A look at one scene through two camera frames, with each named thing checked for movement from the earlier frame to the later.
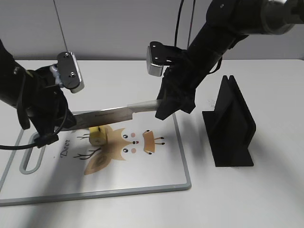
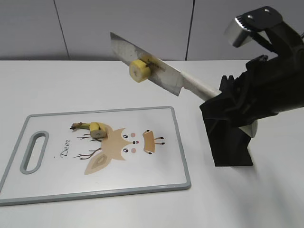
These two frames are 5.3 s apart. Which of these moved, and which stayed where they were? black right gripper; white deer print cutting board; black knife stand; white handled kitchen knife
Moved: black right gripper; white handled kitchen knife
Stayed: black knife stand; white deer print cutting board
